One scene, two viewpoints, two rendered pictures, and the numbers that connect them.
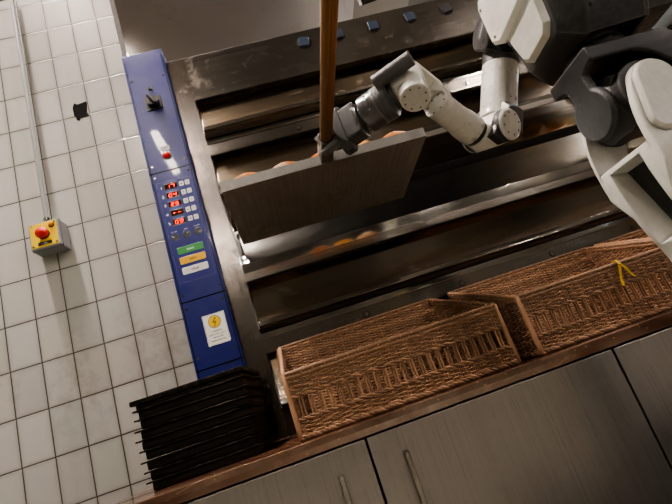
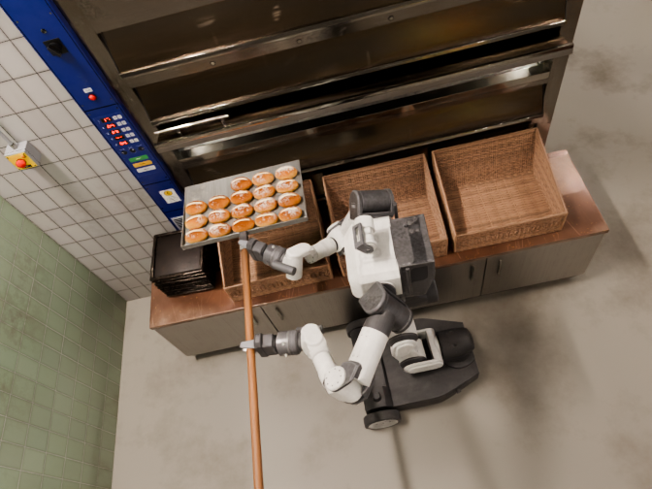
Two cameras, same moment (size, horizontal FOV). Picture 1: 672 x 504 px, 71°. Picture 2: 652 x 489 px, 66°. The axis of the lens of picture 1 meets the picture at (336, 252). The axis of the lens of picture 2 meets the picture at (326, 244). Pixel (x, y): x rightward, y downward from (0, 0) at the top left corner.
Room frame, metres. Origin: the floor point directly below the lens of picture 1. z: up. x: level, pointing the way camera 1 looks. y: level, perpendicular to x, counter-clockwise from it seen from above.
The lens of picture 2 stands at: (-0.07, -0.71, 2.90)
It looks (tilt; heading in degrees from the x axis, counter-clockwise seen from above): 57 degrees down; 16
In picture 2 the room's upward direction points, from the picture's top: 19 degrees counter-clockwise
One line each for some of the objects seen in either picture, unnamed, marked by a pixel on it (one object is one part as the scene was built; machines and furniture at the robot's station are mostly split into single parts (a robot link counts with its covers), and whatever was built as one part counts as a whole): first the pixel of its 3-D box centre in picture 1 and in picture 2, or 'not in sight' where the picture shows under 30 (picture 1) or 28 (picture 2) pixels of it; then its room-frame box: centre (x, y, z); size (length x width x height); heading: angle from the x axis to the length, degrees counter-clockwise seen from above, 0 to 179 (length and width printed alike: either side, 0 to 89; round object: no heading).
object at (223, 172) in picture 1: (435, 118); (347, 52); (1.71, -0.56, 1.54); 1.79 x 0.11 x 0.19; 98
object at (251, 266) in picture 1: (470, 202); (358, 115); (1.73, -0.55, 1.16); 1.80 x 0.06 x 0.04; 98
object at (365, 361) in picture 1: (379, 353); (272, 240); (1.36, -0.02, 0.72); 0.56 x 0.49 x 0.28; 99
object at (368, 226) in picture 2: not in sight; (366, 235); (0.84, -0.59, 1.47); 0.10 x 0.07 x 0.09; 5
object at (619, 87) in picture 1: (626, 106); not in sight; (0.84, -0.62, 0.98); 0.14 x 0.13 x 0.12; 9
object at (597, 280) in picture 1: (567, 290); (383, 214); (1.45, -0.62, 0.72); 0.56 x 0.49 x 0.28; 98
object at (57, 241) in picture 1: (49, 237); (22, 155); (1.45, 0.92, 1.46); 0.10 x 0.07 x 0.10; 98
